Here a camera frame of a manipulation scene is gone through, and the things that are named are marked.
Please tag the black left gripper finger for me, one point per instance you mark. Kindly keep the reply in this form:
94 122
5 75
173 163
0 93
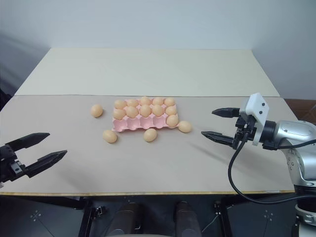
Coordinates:
47 160
29 139

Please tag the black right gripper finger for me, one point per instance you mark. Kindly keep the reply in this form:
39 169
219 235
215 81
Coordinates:
218 138
225 112

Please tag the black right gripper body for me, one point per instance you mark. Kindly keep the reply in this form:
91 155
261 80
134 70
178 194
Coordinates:
247 128

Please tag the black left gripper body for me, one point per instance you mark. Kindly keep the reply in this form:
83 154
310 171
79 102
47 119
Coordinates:
10 165

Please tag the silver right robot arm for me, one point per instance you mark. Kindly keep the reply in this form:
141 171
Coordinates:
296 130

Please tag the pink egg tray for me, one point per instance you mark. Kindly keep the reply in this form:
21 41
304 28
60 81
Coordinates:
134 124

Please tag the beige egg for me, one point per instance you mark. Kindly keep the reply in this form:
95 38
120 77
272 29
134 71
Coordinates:
109 136
131 111
170 110
119 114
172 120
120 104
169 102
145 110
158 101
150 135
132 102
157 110
96 110
185 126
145 100

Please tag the silver robot body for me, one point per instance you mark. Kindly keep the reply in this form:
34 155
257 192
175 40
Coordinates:
307 219

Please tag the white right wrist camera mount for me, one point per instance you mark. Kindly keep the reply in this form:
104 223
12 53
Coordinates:
259 108

